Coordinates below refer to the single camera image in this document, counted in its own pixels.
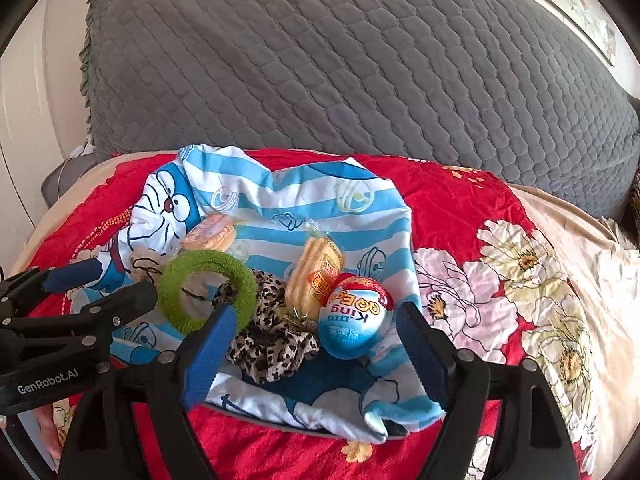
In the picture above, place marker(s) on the grey bedside stool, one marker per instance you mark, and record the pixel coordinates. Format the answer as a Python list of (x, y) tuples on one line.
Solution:
[(65, 185)]

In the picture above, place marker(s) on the orange snack packet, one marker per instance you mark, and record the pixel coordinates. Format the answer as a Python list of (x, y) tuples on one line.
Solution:
[(210, 232)]

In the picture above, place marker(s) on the blue red toy egg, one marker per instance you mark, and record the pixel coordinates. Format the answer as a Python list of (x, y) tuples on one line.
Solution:
[(355, 330)]

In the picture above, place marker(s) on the blue striped cartoon cloth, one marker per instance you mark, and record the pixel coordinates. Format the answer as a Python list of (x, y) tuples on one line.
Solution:
[(300, 195)]

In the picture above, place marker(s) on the leopard print scrunchie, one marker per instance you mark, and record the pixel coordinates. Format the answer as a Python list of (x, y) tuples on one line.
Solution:
[(270, 355)]

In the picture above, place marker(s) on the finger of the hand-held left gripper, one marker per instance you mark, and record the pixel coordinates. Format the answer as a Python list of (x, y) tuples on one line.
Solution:
[(70, 276), (125, 302)]

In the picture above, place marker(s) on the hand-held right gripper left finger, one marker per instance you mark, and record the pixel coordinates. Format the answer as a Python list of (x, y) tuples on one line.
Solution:
[(207, 355)]

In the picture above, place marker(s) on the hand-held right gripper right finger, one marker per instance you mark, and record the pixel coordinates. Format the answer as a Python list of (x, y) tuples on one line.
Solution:
[(425, 355)]

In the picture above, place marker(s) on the framed wall picture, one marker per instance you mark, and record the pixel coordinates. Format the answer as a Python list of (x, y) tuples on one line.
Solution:
[(575, 5)]

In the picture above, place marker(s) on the green hair scrunchie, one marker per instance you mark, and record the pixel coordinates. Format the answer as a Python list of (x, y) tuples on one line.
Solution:
[(240, 280)]

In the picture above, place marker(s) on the yellow rice cake packet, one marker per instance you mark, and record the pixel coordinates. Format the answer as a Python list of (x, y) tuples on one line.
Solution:
[(305, 280)]

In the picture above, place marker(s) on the red floral blanket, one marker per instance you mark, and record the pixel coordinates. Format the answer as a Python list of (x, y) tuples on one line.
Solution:
[(450, 200)]

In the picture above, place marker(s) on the grey quilted cover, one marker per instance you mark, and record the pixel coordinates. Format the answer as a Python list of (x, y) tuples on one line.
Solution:
[(350, 60)]

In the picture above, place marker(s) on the grey storage box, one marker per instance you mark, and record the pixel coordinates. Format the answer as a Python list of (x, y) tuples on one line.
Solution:
[(300, 430)]

